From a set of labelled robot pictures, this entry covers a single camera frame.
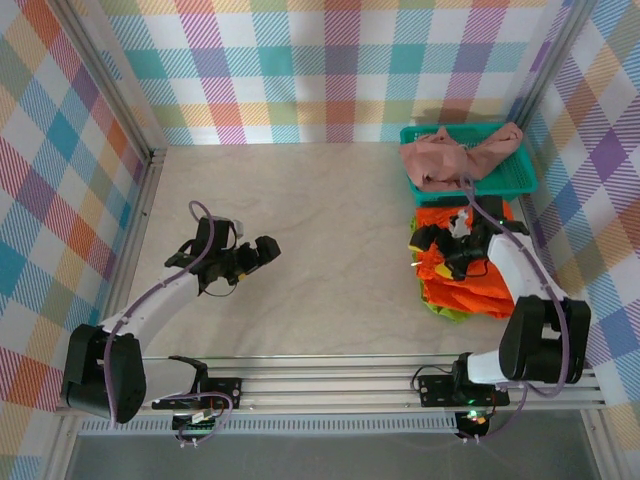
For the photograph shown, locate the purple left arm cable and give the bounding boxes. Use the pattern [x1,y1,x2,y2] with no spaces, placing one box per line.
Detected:
[102,199,236,449]

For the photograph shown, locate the lime green shorts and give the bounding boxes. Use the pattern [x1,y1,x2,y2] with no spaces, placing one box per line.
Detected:
[422,292,474,326]

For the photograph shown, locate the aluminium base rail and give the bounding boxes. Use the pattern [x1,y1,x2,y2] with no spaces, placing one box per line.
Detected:
[54,352,609,416]

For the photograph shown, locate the aluminium side rail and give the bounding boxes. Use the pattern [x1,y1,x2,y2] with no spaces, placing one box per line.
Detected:
[42,149,169,480]
[517,189,619,480]

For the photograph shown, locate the green terminal block board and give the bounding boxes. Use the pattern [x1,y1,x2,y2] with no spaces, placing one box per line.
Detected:
[172,409,224,436]

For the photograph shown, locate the grey slotted cable duct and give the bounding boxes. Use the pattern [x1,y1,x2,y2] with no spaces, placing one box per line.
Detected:
[79,417,459,435]

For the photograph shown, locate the dusty pink shorts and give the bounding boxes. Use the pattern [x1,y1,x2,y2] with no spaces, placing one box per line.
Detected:
[398,122,524,192]

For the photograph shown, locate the small lit controller board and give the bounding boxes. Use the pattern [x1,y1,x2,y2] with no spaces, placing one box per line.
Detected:
[458,408,494,431]

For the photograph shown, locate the teal plastic basket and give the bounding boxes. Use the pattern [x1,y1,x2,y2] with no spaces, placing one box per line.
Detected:
[399,123,540,206]

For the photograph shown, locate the orange shorts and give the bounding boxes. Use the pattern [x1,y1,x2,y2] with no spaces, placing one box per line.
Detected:
[412,199,519,321]

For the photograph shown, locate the aluminium frame post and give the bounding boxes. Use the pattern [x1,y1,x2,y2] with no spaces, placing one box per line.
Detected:
[59,0,169,164]
[514,0,601,131]

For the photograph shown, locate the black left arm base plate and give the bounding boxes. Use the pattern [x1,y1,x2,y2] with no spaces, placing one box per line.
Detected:
[199,377,244,409]

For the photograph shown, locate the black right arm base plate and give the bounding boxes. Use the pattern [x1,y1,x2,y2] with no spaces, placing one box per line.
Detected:
[417,372,511,407]

